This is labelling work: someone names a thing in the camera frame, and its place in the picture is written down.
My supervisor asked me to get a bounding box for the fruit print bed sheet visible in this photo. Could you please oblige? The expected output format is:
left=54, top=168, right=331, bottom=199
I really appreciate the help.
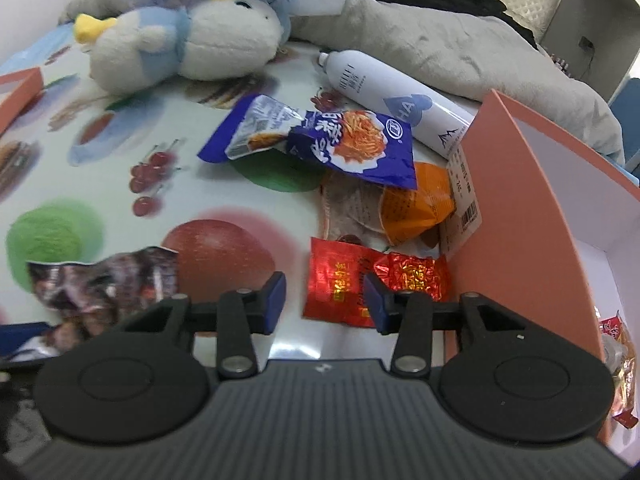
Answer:
left=0, top=20, right=481, bottom=361

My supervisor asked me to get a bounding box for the blue chair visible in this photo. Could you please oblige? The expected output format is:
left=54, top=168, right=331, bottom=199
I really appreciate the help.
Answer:
left=609, top=77, right=640, bottom=186

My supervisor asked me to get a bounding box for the pink cardboard box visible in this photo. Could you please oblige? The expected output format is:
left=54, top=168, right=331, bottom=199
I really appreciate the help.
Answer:
left=440, top=89, right=640, bottom=461

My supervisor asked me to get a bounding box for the orange snack packet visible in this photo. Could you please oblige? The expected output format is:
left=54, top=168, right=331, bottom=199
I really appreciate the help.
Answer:
left=377, top=161, right=457, bottom=247

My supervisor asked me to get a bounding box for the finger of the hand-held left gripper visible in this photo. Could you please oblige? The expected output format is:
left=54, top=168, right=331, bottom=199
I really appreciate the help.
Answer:
left=0, top=324, right=53, bottom=346

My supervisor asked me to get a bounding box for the white wardrobe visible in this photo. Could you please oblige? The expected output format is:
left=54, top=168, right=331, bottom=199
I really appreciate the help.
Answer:
left=542, top=0, right=640, bottom=106

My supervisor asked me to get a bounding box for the white blue plush toy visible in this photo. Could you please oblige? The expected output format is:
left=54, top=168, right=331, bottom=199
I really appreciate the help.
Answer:
left=74, top=0, right=291, bottom=95

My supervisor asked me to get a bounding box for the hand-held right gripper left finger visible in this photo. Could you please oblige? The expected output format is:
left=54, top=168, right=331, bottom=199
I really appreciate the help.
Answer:
left=107, top=271, right=288, bottom=380

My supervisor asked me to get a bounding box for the red packet with brown strips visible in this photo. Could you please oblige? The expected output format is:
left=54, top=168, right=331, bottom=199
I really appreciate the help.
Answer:
left=607, top=355, right=640, bottom=431

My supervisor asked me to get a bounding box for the white paper label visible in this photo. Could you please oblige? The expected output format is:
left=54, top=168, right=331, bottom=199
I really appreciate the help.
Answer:
left=440, top=147, right=483, bottom=261

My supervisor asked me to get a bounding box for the white spray bottle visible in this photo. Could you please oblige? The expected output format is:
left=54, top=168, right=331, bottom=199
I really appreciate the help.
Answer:
left=317, top=50, right=476, bottom=161

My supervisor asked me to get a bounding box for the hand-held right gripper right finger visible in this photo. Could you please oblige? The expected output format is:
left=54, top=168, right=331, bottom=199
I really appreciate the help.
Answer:
left=362, top=274, right=538, bottom=378

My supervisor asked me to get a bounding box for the grey blanket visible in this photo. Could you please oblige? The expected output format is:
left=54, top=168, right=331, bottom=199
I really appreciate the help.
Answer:
left=57, top=0, right=626, bottom=166

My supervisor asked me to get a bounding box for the blue snack packet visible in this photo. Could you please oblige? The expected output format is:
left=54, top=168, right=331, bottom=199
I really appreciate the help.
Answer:
left=197, top=94, right=418, bottom=191

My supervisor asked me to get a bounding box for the large red foil packet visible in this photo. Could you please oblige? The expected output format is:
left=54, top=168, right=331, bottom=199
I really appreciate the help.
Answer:
left=302, top=236, right=386, bottom=329

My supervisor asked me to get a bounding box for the pink box lid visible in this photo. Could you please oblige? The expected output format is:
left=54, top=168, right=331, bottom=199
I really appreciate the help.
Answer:
left=0, top=66, right=45, bottom=133

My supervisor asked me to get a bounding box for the brown red snack packet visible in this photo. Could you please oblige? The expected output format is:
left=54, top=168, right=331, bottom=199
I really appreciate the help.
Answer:
left=26, top=246, right=180, bottom=343

